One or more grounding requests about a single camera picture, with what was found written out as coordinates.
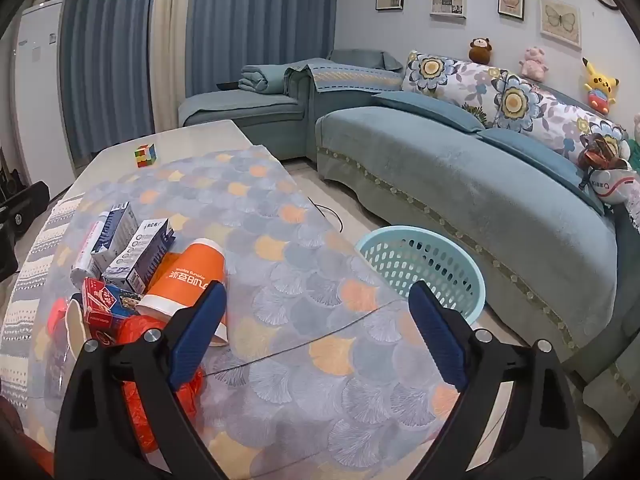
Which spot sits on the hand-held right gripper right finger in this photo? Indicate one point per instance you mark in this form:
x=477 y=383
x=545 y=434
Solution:
x=440 y=335

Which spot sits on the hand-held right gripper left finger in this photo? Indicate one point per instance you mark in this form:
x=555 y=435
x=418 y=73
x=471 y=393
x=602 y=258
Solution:
x=197 y=330

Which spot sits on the orange paper cup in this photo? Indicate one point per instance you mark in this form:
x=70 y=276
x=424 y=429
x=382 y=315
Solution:
x=190 y=275

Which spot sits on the orange plastic wrapper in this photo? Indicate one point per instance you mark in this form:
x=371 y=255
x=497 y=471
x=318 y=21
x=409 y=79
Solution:
x=132 y=332

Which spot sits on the light blue plastic basket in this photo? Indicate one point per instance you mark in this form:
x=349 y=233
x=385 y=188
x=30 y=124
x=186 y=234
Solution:
x=400 y=255

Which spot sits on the blue white dotted box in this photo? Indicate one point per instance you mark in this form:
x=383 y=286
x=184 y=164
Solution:
x=140 y=255

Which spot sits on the red card box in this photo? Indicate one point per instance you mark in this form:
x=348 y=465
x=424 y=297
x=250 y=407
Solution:
x=100 y=305

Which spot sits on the blue white carton box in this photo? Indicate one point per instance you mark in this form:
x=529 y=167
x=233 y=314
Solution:
x=117 y=225

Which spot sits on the white tube with red print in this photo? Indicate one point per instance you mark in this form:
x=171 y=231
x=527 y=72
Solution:
x=87 y=255

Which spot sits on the fan-patterned grey mat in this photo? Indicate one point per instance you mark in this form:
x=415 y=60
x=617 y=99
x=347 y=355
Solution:
x=300 y=240

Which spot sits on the blue corner sofa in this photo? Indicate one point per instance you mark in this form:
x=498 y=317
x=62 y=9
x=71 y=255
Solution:
x=450 y=170

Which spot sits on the striped grey white cloth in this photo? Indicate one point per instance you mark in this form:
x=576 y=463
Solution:
x=20 y=320

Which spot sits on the colourful puzzle cube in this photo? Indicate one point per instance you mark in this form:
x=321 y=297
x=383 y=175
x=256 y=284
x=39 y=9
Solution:
x=144 y=156

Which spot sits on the plain blue cushion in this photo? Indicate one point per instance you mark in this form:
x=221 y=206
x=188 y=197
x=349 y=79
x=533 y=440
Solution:
x=430 y=110
x=540 y=160

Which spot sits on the white plastic bag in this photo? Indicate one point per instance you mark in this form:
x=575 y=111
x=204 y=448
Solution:
x=617 y=187

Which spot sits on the floral cushion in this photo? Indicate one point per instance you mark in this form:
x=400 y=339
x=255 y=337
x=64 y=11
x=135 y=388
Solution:
x=450 y=80
x=550 y=110

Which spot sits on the folded blue blanket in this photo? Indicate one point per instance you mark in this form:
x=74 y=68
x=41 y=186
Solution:
x=262 y=80

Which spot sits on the blue sofa cover yellow trim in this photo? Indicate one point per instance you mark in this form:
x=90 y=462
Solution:
x=350 y=77

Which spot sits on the cream sheer curtain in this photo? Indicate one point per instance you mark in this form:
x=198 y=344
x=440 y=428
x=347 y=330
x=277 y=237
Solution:
x=172 y=45

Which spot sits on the brown monkey plush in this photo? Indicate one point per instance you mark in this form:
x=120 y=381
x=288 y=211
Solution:
x=481 y=51

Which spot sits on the pink pig plush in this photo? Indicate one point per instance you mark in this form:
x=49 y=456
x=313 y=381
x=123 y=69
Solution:
x=533 y=62

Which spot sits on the blue curtain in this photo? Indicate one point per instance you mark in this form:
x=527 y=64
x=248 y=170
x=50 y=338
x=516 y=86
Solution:
x=260 y=15
x=110 y=50

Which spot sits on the yellow mouse plush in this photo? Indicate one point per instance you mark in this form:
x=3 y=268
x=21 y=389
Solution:
x=600 y=85

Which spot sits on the light framed butterfly picture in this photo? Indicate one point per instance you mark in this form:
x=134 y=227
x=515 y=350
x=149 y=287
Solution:
x=560 y=24

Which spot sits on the white framed collage picture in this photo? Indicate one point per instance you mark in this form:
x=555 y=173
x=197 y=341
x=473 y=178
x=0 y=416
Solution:
x=448 y=1

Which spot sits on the dark framed butterfly picture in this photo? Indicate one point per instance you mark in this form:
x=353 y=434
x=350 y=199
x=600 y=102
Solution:
x=511 y=3

